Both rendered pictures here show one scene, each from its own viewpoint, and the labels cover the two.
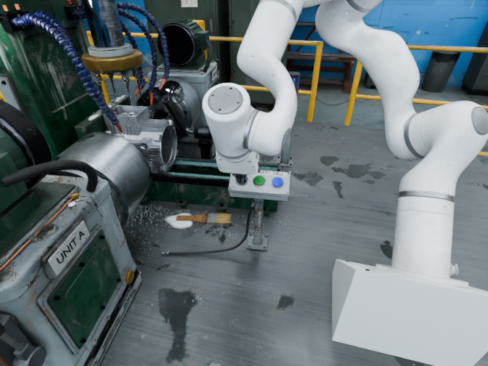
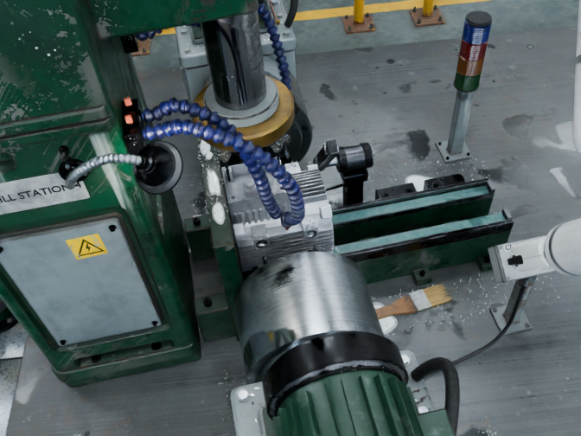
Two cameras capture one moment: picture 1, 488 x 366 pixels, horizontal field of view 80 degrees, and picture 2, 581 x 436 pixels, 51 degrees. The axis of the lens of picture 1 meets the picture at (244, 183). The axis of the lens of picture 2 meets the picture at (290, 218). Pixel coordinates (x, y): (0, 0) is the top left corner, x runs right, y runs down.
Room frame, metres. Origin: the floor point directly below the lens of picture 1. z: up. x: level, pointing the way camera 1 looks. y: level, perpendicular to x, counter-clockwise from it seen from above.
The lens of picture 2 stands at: (0.15, 0.58, 2.02)
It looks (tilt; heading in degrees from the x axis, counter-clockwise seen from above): 49 degrees down; 345
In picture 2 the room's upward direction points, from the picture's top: 5 degrees counter-clockwise
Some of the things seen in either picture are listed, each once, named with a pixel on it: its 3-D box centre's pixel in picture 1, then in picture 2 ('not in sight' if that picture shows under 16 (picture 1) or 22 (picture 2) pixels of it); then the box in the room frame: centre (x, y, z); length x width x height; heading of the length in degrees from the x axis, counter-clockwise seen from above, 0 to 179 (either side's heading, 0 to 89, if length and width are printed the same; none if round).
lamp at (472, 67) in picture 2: not in sight; (470, 61); (1.21, -0.20, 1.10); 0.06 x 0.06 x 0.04
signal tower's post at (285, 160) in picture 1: (288, 122); (464, 91); (1.21, -0.20, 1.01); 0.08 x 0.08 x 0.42; 82
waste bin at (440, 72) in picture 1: (438, 71); not in sight; (4.94, -3.20, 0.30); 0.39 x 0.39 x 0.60
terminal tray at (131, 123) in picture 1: (128, 120); (256, 191); (0.99, 0.42, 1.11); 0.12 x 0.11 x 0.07; 82
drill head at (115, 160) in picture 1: (88, 194); (316, 358); (0.63, 0.43, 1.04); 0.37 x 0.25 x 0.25; 172
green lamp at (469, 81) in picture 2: not in sight; (467, 76); (1.21, -0.20, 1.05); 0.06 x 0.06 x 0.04
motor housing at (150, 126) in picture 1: (144, 144); (278, 217); (0.98, 0.38, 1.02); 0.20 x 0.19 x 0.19; 82
